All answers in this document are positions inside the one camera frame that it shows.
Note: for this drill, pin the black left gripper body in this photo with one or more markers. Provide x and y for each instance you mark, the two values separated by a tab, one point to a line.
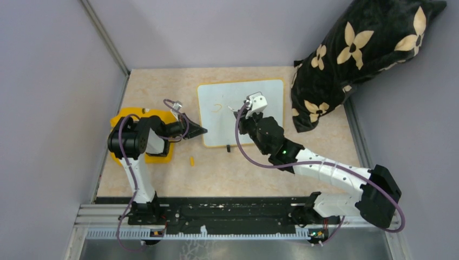
178	127

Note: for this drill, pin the yellow folded cloth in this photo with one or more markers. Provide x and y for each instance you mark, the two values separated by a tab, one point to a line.
146	132

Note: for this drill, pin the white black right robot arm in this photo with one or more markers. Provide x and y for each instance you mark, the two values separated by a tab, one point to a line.
371	193

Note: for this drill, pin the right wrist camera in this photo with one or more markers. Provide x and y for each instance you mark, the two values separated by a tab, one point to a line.
256	103

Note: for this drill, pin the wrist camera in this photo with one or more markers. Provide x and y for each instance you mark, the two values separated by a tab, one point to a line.
256	103
176	107

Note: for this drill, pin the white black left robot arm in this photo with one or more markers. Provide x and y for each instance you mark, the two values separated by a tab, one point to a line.
144	200

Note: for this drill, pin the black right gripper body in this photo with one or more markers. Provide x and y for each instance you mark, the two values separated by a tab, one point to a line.
249	125

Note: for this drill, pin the white whiteboard yellow rim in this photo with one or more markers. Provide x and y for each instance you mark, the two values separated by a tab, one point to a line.
213	99

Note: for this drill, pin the aluminium frame post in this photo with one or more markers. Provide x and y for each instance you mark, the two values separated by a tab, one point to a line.
104	36

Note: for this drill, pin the black floral pillow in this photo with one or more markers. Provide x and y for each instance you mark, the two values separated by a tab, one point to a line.
369	38

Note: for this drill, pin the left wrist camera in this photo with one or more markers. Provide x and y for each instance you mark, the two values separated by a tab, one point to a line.
176	107

